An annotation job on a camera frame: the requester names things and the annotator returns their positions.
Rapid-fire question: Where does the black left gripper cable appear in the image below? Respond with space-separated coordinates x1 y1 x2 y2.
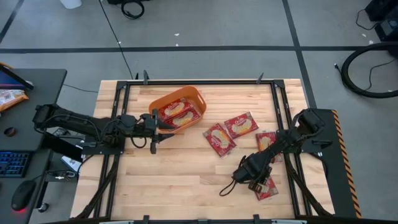
130 133 148 150

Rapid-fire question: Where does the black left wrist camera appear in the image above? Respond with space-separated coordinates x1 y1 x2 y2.
141 113 156 132

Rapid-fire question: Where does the black computer mouse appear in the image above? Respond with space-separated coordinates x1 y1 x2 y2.
11 179 37 213

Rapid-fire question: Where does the orange plastic basket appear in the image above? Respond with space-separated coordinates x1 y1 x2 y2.
148 85 208 135

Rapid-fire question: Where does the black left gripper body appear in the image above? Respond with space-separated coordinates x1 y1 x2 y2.
137 108 159 156

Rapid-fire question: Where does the red popcorn bag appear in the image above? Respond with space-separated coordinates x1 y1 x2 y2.
163 108 201 129
157 97 195 123
256 131 284 164
254 177 280 202
203 123 238 158
223 111 260 140

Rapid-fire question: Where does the orange snack bag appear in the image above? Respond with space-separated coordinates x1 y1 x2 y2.
0 89 30 113

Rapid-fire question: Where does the long black floor cable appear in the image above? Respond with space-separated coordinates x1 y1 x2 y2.
98 0 136 80

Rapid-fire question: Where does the plain black base plate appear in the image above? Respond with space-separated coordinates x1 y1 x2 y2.
81 136 126 156

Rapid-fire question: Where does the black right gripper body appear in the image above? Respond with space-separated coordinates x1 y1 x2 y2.
231 154 272 188

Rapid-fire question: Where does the coiled black cable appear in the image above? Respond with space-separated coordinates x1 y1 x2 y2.
120 0 146 21

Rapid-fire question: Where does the black metal table frame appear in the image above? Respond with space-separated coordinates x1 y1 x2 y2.
73 79 335 220

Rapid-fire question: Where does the black equipment box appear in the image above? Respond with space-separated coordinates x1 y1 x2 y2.
364 0 398 43

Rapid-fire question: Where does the cable with silver connectors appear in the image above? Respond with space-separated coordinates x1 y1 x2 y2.
45 169 77 182

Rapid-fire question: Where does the black keyboard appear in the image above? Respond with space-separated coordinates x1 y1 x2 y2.
0 151 32 179

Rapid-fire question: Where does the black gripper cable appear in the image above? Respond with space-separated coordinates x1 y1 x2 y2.
218 154 247 198
130 133 148 150

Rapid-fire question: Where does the white bucket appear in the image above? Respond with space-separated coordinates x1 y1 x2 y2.
58 0 83 10

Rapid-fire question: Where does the black desk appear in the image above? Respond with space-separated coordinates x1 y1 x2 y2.
0 68 68 224

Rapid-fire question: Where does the black hazard-striped base plate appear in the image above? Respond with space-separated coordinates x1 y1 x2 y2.
306 108 363 219

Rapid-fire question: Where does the white paper sheet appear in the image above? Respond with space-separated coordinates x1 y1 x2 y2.
60 155 83 174

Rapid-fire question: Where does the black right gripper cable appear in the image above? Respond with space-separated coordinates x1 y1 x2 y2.
218 154 247 198

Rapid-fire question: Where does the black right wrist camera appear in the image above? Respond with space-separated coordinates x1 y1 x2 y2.
233 154 266 184

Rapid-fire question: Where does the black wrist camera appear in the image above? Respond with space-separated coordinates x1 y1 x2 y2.
233 154 266 184
141 113 156 132

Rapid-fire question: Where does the large black hose hoop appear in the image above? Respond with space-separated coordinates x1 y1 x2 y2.
340 41 398 100

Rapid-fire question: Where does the dark desk monitor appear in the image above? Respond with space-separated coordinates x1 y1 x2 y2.
0 61 35 91

